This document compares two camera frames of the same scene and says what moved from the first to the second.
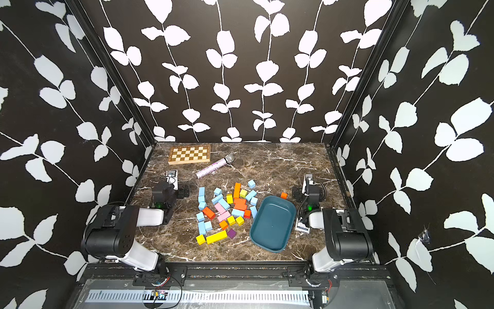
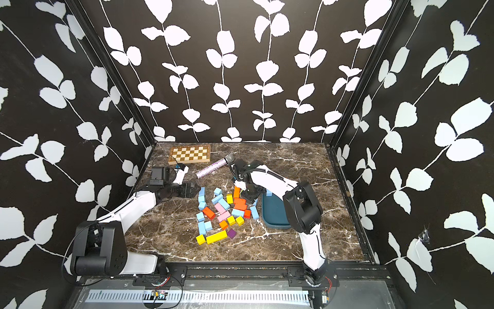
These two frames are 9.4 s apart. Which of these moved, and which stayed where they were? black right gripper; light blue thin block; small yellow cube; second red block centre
Moved: black right gripper
Stayed: small yellow cube; light blue thin block; second red block centre
